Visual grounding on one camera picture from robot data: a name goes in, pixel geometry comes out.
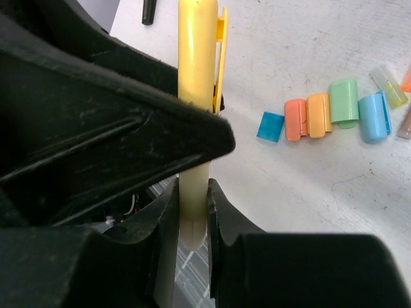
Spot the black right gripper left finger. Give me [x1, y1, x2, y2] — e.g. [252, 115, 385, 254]
[1, 180, 179, 307]

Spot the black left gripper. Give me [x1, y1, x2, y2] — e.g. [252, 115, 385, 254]
[1, 1, 122, 58]

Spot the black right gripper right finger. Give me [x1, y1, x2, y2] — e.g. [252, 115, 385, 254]
[207, 179, 410, 307]

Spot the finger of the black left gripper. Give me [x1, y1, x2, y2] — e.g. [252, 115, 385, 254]
[1, 15, 235, 227]

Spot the bright blue cap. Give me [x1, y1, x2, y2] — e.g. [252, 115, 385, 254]
[256, 112, 285, 143]

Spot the pastel orange cap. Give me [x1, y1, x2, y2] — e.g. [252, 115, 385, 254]
[306, 93, 333, 139]

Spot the coral orange cap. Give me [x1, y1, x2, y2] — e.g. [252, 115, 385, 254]
[284, 99, 308, 142]

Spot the pastel green cap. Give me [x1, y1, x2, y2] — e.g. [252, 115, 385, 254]
[329, 78, 359, 129]

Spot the pastel blue cap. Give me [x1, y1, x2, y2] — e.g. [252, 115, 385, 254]
[358, 90, 392, 144]

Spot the thin orange pen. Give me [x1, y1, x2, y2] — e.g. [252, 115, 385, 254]
[397, 107, 411, 140]

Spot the clear yellow pen cap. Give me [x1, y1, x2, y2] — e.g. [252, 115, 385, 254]
[371, 65, 408, 108]

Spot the clear orange pen cap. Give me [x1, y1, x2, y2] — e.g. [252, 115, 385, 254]
[401, 69, 411, 92]

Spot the pale yellow highlighter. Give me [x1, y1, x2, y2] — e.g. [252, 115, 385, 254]
[179, 162, 210, 251]

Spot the black pink-capped highlighter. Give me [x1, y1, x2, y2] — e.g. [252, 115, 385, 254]
[142, 0, 157, 26]

